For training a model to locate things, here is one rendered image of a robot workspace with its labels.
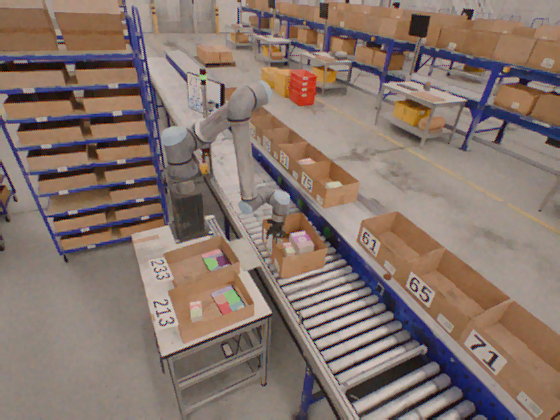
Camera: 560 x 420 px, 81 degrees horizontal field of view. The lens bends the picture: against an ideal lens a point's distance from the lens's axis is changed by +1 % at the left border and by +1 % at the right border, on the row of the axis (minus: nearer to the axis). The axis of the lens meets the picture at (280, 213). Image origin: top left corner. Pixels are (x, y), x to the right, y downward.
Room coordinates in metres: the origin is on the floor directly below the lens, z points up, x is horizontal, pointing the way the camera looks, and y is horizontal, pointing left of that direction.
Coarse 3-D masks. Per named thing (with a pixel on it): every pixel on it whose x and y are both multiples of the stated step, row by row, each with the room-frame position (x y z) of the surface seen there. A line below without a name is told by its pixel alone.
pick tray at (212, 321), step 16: (224, 272) 1.31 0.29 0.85; (176, 288) 1.18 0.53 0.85; (192, 288) 1.22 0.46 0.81; (208, 288) 1.26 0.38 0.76; (240, 288) 1.27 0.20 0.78; (176, 304) 1.14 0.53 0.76; (208, 304) 1.15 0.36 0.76; (208, 320) 1.05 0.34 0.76; (224, 320) 1.02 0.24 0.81; (240, 320) 1.06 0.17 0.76; (192, 336) 0.94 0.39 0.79
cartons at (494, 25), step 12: (372, 12) 14.98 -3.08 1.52; (384, 12) 14.38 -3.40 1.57; (396, 12) 13.80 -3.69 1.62; (408, 12) 13.29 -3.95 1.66; (420, 12) 12.81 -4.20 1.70; (432, 12) 12.87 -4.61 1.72; (444, 24) 11.84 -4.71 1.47; (456, 24) 11.45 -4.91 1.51; (468, 24) 11.08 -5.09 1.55; (480, 24) 10.75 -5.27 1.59; (492, 24) 10.43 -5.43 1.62; (504, 24) 10.15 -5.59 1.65; (516, 24) 9.95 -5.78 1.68; (540, 36) 9.22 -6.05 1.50; (552, 36) 8.98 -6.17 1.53
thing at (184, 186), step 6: (198, 168) 1.86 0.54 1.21; (198, 174) 1.78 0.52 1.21; (168, 180) 1.71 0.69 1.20; (174, 180) 1.71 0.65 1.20; (180, 180) 1.71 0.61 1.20; (186, 180) 1.72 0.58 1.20; (192, 180) 1.81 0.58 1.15; (180, 186) 1.76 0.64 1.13; (186, 186) 1.77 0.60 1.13; (192, 186) 1.80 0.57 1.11; (180, 192) 1.77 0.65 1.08; (186, 192) 1.76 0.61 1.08
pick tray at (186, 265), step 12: (204, 240) 1.58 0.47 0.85; (216, 240) 1.62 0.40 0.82; (168, 252) 1.45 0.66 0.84; (180, 252) 1.49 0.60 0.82; (192, 252) 1.53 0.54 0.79; (204, 252) 1.57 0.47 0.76; (228, 252) 1.55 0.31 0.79; (168, 264) 1.44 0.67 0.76; (180, 264) 1.44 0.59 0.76; (192, 264) 1.45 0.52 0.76; (204, 264) 1.46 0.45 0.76; (180, 276) 1.34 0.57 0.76; (192, 276) 1.35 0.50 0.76; (204, 276) 1.29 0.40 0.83
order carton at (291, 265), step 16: (288, 224) 1.82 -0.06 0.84; (304, 224) 1.80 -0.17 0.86; (272, 240) 1.55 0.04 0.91; (288, 240) 1.74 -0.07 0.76; (320, 240) 1.58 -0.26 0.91; (272, 256) 1.54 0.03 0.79; (288, 256) 1.40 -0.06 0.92; (304, 256) 1.44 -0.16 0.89; (320, 256) 1.48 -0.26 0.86; (288, 272) 1.40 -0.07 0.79; (304, 272) 1.44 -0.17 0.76
